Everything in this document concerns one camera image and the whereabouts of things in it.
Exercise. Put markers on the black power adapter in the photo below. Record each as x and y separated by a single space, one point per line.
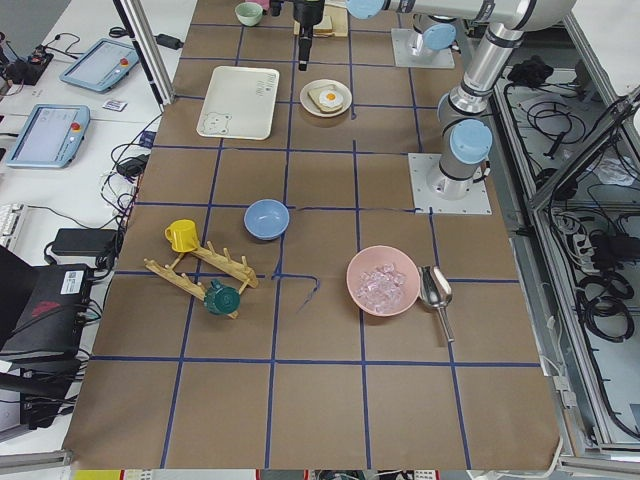
79 242

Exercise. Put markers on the white round plate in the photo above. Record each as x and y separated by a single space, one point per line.
309 106

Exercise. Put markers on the light green cup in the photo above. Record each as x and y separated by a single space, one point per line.
249 13

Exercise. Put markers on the bread slice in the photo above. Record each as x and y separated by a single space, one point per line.
313 95
324 28

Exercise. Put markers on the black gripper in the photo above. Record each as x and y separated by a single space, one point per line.
306 12

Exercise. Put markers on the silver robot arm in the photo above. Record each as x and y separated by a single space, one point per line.
431 33
466 140

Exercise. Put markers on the white keyboard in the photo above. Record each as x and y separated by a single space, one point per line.
13 216

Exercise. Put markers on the metal scoop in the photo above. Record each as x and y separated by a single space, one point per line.
436 294

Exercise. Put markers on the dark green mug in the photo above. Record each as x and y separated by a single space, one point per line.
221 299

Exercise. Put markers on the cream bear tray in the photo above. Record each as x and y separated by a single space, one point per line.
239 103

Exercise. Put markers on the brown paper table cover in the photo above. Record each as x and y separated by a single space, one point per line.
299 376

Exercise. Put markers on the black cloth bundle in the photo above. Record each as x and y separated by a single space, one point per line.
531 73

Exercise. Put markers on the aluminium frame post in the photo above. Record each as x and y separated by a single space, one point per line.
135 22

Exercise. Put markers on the wooden cutting board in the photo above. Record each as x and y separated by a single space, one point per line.
337 11

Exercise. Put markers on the clear ice cubes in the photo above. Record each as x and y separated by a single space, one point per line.
382 289

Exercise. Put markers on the bread slice on plate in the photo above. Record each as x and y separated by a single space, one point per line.
313 95

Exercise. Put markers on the blue bowl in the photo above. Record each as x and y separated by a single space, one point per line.
266 219

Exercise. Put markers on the pink bowl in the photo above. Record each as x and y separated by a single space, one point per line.
371 257

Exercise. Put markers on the small black power brick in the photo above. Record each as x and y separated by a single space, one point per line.
169 41

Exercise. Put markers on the blue teach pendant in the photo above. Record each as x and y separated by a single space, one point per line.
102 66
51 137

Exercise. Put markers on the fake fried egg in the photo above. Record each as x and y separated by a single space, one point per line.
330 99

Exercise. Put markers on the upper blue teach pendant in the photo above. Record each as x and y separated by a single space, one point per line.
102 66

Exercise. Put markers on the black computer box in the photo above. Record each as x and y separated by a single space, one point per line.
40 309

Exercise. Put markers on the yellow mug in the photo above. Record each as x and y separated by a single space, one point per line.
182 235

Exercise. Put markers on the lower blue teach pendant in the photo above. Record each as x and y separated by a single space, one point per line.
51 137

